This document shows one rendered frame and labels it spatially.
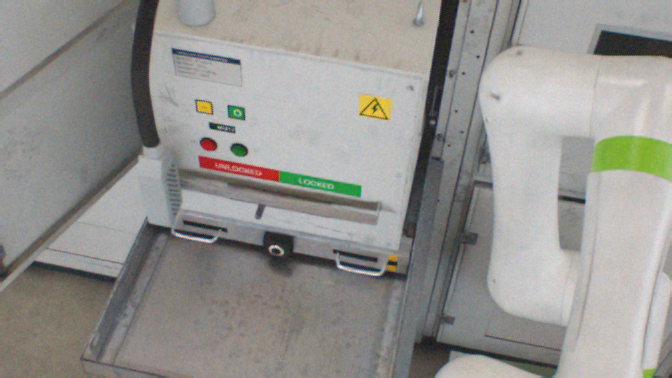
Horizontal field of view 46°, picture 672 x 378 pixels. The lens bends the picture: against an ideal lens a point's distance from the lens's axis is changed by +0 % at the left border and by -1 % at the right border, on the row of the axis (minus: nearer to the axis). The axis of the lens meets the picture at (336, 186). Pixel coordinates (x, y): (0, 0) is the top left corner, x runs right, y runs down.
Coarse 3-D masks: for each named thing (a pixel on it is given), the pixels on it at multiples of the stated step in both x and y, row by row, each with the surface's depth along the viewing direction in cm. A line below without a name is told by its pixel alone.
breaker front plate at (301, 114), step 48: (192, 48) 132; (240, 48) 130; (192, 96) 141; (240, 96) 138; (288, 96) 136; (336, 96) 133; (384, 96) 131; (192, 144) 150; (288, 144) 145; (336, 144) 142; (384, 144) 139; (192, 192) 161; (288, 192) 155; (384, 192) 149; (384, 240) 160
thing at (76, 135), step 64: (0, 0) 133; (64, 0) 147; (128, 0) 161; (0, 64) 139; (64, 64) 151; (128, 64) 171; (0, 128) 146; (64, 128) 162; (128, 128) 181; (0, 192) 153; (64, 192) 171; (0, 256) 157
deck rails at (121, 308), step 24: (432, 144) 182; (408, 216) 177; (144, 240) 165; (144, 264) 166; (408, 264) 168; (120, 288) 157; (144, 288) 162; (408, 288) 164; (120, 312) 158; (120, 336) 155; (384, 336) 156; (96, 360) 151; (384, 360) 153
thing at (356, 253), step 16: (192, 224) 168; (208, 224) 166; (224, 224) 165; (240, 224) 164; (256, 224) 164; (240, 240) 168; (256, 240) 167; (304, 240) 163; (320, 240) 162; (336, 240) 162; (400, 240) 163; (320, 256) 166; (352, 256) 164; (368, 256) 163; (400, 256) 160; (400, 272) 164
